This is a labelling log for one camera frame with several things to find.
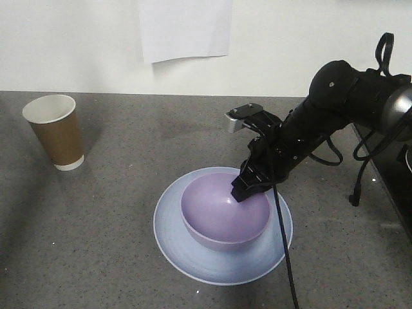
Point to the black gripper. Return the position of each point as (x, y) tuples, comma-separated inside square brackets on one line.
[(280, 146)]

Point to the purple plastic bowl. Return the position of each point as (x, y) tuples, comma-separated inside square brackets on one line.
[(214, 218)]

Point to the brown paper cup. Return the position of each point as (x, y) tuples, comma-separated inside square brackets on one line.
[(53, 119)]

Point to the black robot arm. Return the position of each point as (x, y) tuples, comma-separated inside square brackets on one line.
[(339, 95)]

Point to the light blue plastic plate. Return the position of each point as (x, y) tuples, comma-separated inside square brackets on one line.
[(218, 267)]

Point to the black induction cooktop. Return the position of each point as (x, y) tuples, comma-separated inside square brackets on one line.
[(386, 187)]

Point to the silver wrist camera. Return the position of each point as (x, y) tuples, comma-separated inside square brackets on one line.
[(236, 117)]

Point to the white paper sheet on wall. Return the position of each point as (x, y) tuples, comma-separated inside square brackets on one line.
[(184, 29)]

